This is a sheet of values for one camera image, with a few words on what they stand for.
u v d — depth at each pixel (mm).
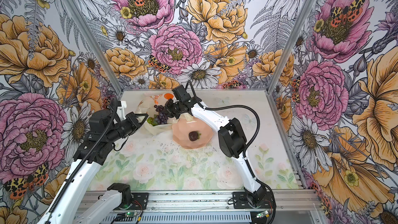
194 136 916
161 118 832
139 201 731
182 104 710
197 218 1118
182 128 951
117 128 573
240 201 741
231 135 578
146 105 837
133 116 613
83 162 444
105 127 517
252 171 610
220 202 759
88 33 891
